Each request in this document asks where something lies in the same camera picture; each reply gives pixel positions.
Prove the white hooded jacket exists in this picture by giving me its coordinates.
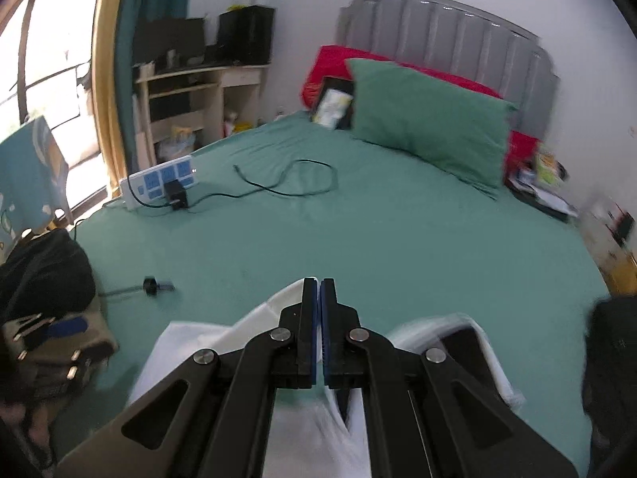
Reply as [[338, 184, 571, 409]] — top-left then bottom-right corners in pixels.
[[129, 280, 524, 477]]

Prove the black clothes pile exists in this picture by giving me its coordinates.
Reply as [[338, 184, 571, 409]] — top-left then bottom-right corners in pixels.
[[582, 296, 636, 477]]

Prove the beige folded garment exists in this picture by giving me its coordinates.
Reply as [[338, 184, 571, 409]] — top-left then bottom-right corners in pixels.
[[1, 297, 119, 402]]

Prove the black folded garment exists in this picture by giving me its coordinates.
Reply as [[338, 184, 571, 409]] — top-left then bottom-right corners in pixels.
[[1, 229, 96, 323]]

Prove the green bed with sheet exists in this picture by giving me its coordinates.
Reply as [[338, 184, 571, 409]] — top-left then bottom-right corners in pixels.
[[53, 114, 607, 472]]

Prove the teal patterned table cloth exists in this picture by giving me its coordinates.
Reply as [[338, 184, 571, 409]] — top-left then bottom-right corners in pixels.
[[0, 116, 71, 260]]

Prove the white blue power strip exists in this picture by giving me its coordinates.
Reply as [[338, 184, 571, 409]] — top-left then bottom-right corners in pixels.
[[120, 154, 197, 210]]

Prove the tablet with box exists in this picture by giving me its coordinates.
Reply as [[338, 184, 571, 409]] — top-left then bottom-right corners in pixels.
[[311, 76, 355, 129]]

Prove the green pillow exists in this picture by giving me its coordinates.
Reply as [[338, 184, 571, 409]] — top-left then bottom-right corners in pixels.
[[347, 58, 516, 199]]

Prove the pile of books and snacks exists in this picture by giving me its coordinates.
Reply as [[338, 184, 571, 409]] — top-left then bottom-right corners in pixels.
[[504, 143, 578, 222]]

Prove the small red pillow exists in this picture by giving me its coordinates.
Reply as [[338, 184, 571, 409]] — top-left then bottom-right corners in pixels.
[[503, 131, 540, 182]]

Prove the wooden desk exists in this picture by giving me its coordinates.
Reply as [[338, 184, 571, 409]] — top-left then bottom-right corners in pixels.
[[134, 63, 269, 168]]

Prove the white bedside cabinet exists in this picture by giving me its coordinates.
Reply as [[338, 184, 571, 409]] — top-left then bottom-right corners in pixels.
[[579, 192, 636, 294]]

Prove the black computer tower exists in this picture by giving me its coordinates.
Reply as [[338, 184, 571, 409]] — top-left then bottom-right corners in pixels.
[[216, 6, 276, 65]]

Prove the grey padded headboard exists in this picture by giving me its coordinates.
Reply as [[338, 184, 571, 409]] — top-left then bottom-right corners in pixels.
[[335, 0, 559, 139]]

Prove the black computer monitor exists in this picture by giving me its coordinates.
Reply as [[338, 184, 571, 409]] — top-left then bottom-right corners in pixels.
[[133, 18, 206, 65]]

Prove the yellow curtain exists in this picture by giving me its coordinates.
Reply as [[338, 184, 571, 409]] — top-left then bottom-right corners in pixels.
[[91, 0, 126, 195]]

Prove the teal curtain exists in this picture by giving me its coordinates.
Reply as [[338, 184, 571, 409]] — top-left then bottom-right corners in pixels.
[[113, 0, 188, 172]]

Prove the black cable with plug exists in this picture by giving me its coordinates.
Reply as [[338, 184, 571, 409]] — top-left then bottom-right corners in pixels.
[[96, 275, 176, 300]]

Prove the black charger cable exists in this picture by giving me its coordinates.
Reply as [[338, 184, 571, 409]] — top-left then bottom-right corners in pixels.
[[126, 159, 340, 211]]

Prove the window frame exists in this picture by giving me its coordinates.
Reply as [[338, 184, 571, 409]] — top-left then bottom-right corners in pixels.
[[1, 0, 108, 207]]

